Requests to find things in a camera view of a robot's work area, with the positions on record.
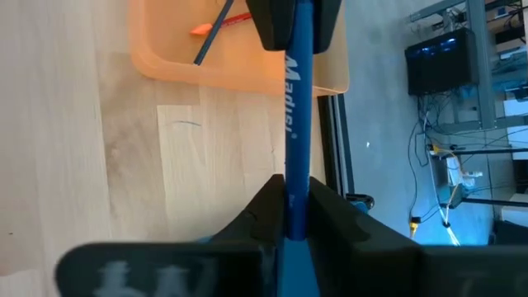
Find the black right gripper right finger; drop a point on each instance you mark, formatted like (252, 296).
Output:
(359, 255)

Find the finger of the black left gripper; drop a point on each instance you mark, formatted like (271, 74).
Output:
(326, 20)
(272, 20)

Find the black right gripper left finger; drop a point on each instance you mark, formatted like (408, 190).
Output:
(247, 260)

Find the red pencil orange eraser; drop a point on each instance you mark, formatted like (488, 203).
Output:
(237, 18)

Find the blue pencil white print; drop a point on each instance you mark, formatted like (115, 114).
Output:
(298, 123)

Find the translucent orange plastic bin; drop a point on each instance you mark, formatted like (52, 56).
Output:
(239, 62)

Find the black table foot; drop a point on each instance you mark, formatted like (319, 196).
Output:
(363, 202)

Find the dark blue pencil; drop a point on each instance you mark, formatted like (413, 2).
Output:
(210, 35)

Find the black computer tower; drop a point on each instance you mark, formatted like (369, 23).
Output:
(441, 66)

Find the white power adapter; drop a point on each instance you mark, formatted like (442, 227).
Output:
(455, 173)

